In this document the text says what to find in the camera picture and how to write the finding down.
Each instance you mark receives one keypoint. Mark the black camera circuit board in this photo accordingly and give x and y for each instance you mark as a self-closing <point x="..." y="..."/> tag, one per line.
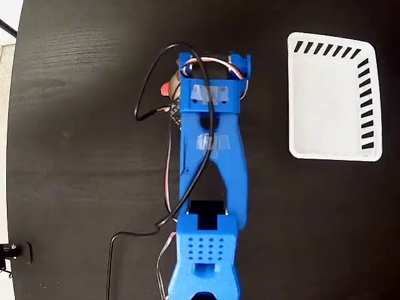
<point x="175" y="116"/>

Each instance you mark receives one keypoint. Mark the red plastic object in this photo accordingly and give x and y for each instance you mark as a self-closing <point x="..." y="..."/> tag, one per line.
<point x="163" y="90"/>

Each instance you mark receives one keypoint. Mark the black metal rod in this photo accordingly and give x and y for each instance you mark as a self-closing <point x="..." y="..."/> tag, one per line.
<point x="7" y="27"/>

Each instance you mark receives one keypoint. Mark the clear tape strip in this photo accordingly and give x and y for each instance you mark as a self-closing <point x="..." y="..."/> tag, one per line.
<point x="206" y="93"/>
<point x="218" y="143"/>

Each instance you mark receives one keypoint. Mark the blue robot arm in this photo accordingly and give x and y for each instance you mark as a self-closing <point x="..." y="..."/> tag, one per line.
<point x="231" y="156"/>

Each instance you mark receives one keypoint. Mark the white plastic basket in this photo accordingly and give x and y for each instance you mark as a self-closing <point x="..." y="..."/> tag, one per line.
<point x="325" y="103"/>

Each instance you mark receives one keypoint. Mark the black table clamp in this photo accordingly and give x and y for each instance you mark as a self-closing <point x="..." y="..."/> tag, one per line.
<point x="18" y="252"/>

